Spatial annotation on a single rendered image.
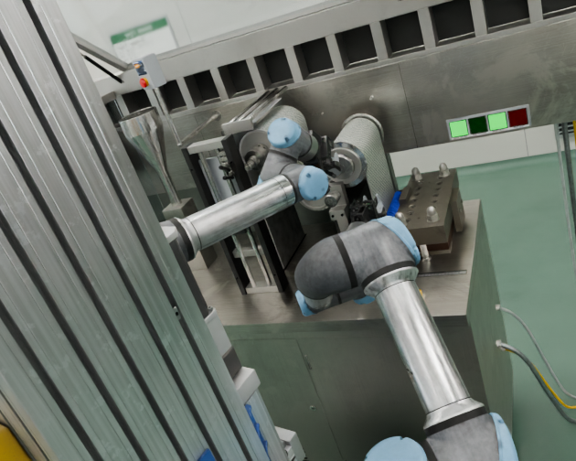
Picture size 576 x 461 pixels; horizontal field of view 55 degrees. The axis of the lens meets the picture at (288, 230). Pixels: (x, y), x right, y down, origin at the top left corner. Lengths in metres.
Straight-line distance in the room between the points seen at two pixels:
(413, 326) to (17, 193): 0.72
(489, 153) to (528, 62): 2.66
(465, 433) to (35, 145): 0.79
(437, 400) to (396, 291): 0.21
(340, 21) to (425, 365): 1.20
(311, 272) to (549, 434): 1.52
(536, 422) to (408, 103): 1.33
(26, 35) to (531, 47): 1.49
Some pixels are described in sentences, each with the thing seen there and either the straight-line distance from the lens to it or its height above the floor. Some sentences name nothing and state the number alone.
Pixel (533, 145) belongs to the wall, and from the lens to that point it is 4.48.
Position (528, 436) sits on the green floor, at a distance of 2.43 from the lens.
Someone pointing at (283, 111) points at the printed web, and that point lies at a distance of 1.90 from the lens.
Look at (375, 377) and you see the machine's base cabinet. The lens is 1.78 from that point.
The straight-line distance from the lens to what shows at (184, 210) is 2.10.
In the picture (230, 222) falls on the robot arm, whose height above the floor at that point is 1.39.
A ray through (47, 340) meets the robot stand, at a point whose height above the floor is 1.56.
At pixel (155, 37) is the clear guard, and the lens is 2.13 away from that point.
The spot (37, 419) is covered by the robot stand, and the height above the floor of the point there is 1.49.
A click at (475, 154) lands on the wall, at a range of 4.50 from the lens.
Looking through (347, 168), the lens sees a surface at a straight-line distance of 1.67.
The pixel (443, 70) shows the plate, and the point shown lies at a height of 1.38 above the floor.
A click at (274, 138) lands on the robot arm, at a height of 1.47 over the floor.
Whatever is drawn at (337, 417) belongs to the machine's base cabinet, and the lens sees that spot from 1.96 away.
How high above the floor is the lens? 1.82
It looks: 24 degrees down
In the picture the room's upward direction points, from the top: 20 degrees counter-clockwise
